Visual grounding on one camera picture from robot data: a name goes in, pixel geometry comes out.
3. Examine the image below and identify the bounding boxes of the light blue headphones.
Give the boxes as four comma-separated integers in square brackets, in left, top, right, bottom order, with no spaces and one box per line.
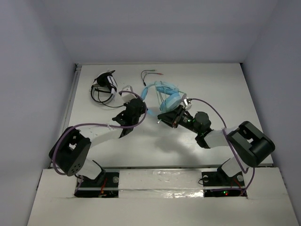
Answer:
[141,81,186,117]

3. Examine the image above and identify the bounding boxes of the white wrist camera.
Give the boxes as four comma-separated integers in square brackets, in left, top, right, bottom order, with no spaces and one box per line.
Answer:
[182,98,192,111]
[119,85,136,103]

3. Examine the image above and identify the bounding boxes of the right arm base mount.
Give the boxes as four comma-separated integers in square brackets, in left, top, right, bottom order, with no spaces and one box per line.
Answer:
[198,158,247,197]

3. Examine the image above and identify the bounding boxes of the black audio splitter cable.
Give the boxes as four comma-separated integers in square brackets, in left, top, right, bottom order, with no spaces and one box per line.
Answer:
[102,69,163,110]

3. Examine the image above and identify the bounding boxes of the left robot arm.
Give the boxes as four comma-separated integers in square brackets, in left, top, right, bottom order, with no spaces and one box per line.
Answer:
[49,98,147,186]

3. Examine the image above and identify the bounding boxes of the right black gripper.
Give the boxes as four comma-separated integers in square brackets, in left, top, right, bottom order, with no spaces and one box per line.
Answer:
[158,105,201,135]

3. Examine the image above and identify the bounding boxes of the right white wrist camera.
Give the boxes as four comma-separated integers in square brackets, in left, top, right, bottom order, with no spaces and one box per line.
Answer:
[182,98,192,111]

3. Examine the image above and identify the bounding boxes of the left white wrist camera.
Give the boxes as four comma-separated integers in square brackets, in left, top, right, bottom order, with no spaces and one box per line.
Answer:
[119,85,136,103]

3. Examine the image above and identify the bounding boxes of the black and white headphones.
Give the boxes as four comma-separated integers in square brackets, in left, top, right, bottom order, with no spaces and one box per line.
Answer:
[90,70,118,106]

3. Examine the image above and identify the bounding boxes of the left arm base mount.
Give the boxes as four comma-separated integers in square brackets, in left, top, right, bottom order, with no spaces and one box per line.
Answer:
[74,168,119,198]

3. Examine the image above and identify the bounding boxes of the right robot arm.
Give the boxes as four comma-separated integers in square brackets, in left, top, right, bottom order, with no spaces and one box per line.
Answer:
[158,105,276,185]

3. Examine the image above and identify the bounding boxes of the foil covered panel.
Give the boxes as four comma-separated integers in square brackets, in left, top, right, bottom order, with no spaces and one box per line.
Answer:
[118,169,204,199]

